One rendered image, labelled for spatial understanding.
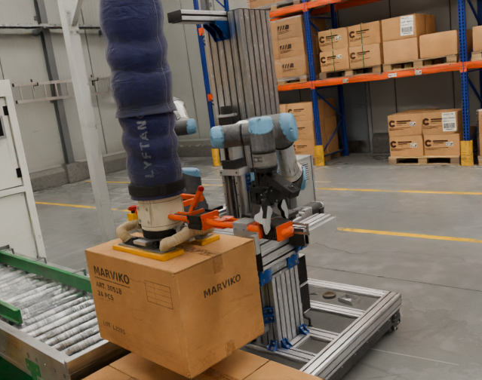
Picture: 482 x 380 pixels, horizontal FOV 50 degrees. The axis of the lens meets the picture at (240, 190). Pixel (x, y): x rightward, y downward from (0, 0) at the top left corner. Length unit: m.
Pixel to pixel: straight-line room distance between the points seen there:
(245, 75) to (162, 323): 1.29
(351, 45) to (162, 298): 8.11
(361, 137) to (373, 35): 2.46
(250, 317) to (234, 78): 1.21
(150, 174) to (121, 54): 0.44
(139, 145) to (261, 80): 0.96
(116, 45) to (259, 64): 0.96
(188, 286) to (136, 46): 0.87
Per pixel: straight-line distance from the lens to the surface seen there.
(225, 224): 1.76
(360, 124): 10.98
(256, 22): 2.73
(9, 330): 2.97
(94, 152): 5.62
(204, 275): 1.86
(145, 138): 1.94
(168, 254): 1.92
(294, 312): 3.03
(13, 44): 12.34
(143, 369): 2.35
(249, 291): 2.05
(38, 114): 12.36
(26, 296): 3.61
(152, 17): 1.96
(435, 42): 8.99
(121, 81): 1.95
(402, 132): 9.29
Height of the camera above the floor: 1.65
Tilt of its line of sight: 11 degrees down
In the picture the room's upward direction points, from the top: 7 degrees counter-clockwise
